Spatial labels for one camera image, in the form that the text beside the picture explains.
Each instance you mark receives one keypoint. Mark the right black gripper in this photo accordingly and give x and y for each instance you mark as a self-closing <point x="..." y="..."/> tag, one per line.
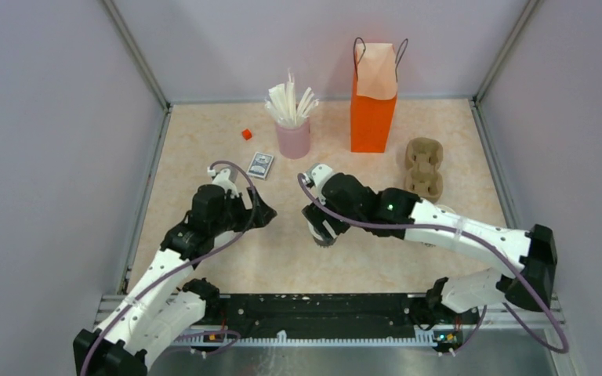
<point x="317" y="221"/>

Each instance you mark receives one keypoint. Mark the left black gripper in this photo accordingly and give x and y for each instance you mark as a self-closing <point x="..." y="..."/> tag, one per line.
<point x="246" y="213"/>

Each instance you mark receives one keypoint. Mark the black paper coffee cup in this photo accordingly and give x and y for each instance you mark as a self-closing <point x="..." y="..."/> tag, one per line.
<point x="323" y="242"/>

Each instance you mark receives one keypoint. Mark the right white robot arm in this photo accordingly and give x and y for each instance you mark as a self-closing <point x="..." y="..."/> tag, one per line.
<point x="521" y="263"/>

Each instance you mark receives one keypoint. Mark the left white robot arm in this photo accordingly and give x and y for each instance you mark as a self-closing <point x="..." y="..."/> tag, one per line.
<point x="148" y="320"/>

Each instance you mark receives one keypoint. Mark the blue playing card box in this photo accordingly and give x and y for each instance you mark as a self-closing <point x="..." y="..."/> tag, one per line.
<point x="260" y="165"/>

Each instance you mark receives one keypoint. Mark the pink straw holder cup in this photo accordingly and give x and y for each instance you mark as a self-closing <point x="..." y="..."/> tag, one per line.
<point x="293" y="143"/>

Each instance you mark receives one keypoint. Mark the small orange cube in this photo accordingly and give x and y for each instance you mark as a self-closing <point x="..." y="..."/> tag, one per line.
<point x="246" y="133"/>

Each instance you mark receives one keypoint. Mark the brown pulp cup carrier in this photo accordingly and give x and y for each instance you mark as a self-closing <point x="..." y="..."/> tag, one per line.
<point x="423" y="158"/>

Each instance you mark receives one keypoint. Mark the orange paper bag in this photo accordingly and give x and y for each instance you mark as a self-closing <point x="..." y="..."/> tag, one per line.
<point x="374" y="93"/>

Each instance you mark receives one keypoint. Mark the stack of paper cups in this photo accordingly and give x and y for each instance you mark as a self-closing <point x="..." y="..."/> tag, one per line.
<point x="444" y="209"/>

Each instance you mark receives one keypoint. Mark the white wrapped straws bundle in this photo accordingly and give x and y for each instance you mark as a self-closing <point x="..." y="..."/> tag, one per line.
<point x="286" y="108"/>

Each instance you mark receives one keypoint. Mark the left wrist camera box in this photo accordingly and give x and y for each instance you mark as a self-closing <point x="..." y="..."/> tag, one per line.
<point x="225" y="178"/>

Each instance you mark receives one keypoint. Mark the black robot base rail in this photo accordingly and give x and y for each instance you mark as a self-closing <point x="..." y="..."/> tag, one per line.
<point x="330" y="319"/>

